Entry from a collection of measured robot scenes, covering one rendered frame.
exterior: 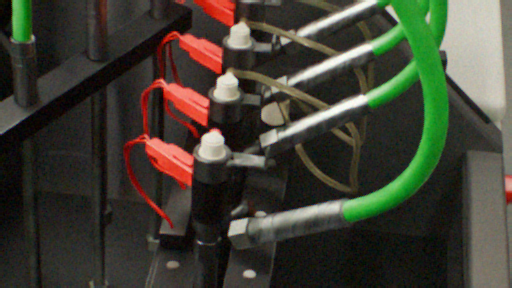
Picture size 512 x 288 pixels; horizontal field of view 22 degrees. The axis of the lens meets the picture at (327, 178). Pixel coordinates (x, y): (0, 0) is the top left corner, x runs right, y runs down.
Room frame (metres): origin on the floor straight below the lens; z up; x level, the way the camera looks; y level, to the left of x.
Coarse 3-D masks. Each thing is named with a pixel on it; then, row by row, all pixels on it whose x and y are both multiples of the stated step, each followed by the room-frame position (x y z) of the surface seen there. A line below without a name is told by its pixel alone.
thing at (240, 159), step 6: (234, 156) 0.79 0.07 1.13; (240, 156) 0.79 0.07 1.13; (246, 156) 0.79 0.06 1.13; (252, 156) 0.80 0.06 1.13; (258, 156) 0.80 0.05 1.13; (264, 156) 0.80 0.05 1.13; (228, 162) 0.78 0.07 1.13; (234, 162) 0.79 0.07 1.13; (240, 162) 0.79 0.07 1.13; (246, 162) 0.79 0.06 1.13; (252, 162) 0.79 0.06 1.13; (258, 162) 0.79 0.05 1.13; (264, 162) 0.79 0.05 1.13; (258, 168) 0.78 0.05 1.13; (264, 168) 0.78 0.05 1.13
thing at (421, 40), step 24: (408, 0) 0.66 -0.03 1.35; (408, 24) 0.65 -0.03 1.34; (432, 48) 0.65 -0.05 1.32; (432, 72) 0.65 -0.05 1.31; (432, 96) 0.64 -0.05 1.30; (432, 120) 0.64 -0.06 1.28; (432, 144) 0.64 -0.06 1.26; (408, 168) 0.65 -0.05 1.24; (432, 168) 0.64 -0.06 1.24; (384, 192) 0.65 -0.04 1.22; (408, 192) 0.65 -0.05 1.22; (360, 216) 0.66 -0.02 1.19
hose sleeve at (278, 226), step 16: (304, 208) 0.68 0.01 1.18; (320, 208) 0.67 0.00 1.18; (336, 208) 0.66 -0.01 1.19; (256, 224) 0.69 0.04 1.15; (272, 224) 0.68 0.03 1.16; (288, 224) 0.67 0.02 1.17; (304, 224) 0.67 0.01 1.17; (320, 224) 0.66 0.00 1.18; (336, 224) 0.66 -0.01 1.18; (352, 224) 0.66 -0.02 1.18; (256, 240) 0.68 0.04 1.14; (272, 240) 0.68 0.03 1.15
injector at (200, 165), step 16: (208, 160) 0.78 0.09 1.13; (224, 160) 0.78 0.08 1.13; (208, 176) 0.78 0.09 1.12; (224, 176) 0.78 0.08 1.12; (192, 192) 0.79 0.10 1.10; (208, 192) 0.78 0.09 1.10; (224, 192) 0.78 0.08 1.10; (192, 208) 0.78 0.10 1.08; (208, 208) 0.78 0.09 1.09; (224, 208) 0.78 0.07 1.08; (240, 208) 0.79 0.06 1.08; (192, 224) 0.79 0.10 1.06; (208, 224) 0.78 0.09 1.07; (224, 224) 0.78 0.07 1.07; (208, 240) 0.78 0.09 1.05; (208, 256) 0.78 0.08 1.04; (208, 272) 0.78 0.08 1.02
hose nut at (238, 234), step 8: (232, 224) 0.70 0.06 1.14; (240, 224) 0.69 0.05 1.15; (248, 224) 0.69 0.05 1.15; (232, 232) 0.69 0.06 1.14; (240, 232) 0.69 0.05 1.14; (248, 232) 0.69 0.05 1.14; (232, 240) 0.69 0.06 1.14; (240, 240) 0.68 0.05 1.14; (248, 240) 0.68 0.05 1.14; (240, 248) 0.69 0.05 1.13
